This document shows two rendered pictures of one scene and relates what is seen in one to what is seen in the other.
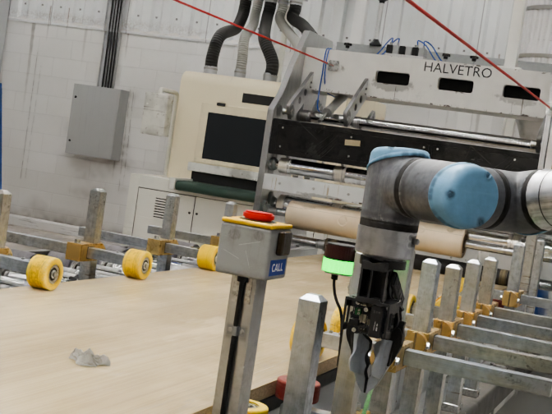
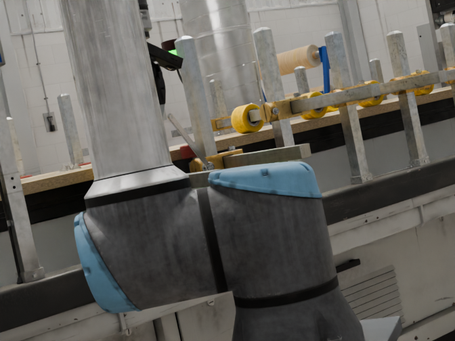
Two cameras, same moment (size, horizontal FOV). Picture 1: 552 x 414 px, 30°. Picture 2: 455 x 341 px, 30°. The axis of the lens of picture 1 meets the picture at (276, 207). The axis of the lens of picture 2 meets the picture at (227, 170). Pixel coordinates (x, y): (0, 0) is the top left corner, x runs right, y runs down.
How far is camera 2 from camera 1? 1.35 m
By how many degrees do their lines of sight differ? 32
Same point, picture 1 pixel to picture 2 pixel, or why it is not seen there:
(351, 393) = (201, 137)
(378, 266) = not seen: hidden behind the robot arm
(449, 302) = (397, 61)
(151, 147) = not seen: outside the picture
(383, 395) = (280, 139)
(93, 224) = (217, 105)
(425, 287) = (332, 54)
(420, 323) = (338, 82)
